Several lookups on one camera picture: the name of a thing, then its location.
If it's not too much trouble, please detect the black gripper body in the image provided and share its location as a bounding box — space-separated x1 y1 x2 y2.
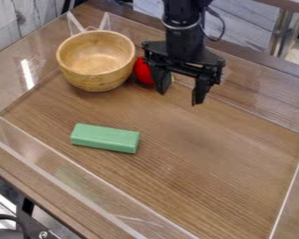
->
141 41 225 85

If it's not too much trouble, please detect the clear acrylic tray wall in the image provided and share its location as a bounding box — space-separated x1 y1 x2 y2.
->
0 19 299 239

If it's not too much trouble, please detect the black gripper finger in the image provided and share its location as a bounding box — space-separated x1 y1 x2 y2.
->
192 76 210 105
150 66 172 94

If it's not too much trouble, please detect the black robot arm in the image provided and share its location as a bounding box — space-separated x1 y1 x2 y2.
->
141 0 225 105

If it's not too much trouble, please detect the black cable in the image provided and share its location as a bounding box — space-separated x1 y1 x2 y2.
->
197 7 227 43

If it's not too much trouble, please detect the black table frame bracket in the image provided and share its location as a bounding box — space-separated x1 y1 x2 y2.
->
15 197 59 239

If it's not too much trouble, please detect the metal table leg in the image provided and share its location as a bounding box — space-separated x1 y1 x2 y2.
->
269 9 299 58

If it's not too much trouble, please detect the wooden bowl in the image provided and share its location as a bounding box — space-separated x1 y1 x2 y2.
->
55 30 136 92

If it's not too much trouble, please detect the red plush fruit green stem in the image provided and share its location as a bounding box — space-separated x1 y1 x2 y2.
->
133 55 174 88

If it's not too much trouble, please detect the green rectangular block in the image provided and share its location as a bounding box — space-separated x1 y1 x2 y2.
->
69 123 140 154

